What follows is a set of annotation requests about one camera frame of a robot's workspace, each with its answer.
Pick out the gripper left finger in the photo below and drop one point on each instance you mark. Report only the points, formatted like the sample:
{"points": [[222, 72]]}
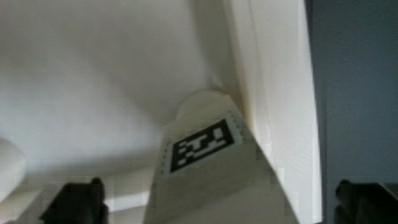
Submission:
{"points": [[78, 207]]}

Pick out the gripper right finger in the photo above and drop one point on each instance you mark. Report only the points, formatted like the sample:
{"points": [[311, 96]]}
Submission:
{"points": [[366, 203]]}

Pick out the white table leg with tag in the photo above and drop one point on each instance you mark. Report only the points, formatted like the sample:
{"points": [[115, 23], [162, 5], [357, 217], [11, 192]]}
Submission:
{"points": [[215, 185]]}

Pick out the white square tabletop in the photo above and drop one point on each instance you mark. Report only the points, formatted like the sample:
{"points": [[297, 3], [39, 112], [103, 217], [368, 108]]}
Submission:
{"points": [[105, 59]]}

